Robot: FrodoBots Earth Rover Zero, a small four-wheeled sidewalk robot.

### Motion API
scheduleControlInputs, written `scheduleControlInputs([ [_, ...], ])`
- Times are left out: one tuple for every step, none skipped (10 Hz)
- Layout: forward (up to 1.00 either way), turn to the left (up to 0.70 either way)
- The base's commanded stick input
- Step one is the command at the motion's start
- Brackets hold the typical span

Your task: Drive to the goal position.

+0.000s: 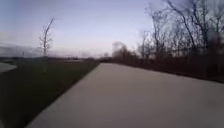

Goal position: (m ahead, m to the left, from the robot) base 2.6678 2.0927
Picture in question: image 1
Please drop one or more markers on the grey concrete path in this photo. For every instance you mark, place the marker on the grey concrete path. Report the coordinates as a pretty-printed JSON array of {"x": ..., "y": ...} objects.
[{"x": 133, "y": 100}]

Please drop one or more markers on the thin bare tree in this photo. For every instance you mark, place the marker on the thin bare tree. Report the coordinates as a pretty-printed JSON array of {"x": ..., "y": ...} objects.
[{"x": 45, "y": 43}]

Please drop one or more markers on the dark grass field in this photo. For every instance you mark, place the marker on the dark grass field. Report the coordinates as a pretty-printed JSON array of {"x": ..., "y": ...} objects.
[{"x": 36, "y": 86}]

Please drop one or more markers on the row of bare trees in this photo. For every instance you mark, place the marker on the row of bare trees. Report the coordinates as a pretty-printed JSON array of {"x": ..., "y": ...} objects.
[{"x": 186, "y": 36}]

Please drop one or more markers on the pale paved patch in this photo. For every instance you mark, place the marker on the pale paved patch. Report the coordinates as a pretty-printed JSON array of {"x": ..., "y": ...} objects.
[{"x": 5, "y": 66}]

